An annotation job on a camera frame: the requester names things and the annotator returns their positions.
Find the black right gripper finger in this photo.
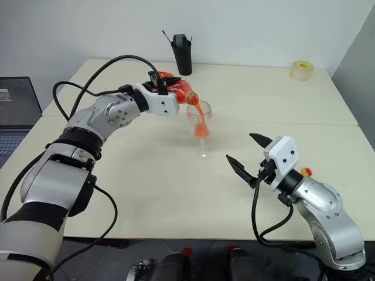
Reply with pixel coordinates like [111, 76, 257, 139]
[226, 154, 260, 190]
[248, 133, 275, 150]

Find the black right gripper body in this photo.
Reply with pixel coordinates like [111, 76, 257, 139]
[257, 159, 278, 184]

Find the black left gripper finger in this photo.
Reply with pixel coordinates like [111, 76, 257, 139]
[162, 76, 183, 87]

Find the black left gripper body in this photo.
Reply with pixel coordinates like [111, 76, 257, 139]
[142, 79, 162, 95]

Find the clear bottle with red drink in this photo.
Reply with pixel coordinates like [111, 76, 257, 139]
[156, 71, 202, 107]

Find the clear wine glass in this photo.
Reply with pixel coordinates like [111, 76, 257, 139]
[186, 100, 216, 160]

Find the tall black cup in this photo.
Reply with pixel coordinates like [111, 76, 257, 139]
[172, 43, 193, 76]

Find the grey roll in cup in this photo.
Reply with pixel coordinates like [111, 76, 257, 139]
[172, 33, 188, 47]

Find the translucent yellowish tape roll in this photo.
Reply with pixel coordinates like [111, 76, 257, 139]
[289, 60, 314, 81]

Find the dark rounded shape red mark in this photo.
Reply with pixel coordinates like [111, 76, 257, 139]
[152, 247, 194, 281]
[227, 245, 264, 281]

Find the grey laptop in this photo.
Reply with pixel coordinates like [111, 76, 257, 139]
[0, 76, 43, 169]

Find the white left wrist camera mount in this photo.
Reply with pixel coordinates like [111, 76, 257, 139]
[133, 83, 180, 117]

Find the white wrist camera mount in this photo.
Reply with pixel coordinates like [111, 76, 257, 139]
[133, 83, 180, 117]
[263, 136, 301, 193]

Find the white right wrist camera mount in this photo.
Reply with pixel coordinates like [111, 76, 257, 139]
[263, 136, 301, 193]

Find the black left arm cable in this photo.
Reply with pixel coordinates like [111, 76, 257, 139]
[0, 54, 169, 276]

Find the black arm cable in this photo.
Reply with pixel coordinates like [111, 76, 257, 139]
[251, 175, 326, 264]
[0, 54, 169, 276]

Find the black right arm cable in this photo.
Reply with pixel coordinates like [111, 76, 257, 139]
[251, 175, 326, 264]

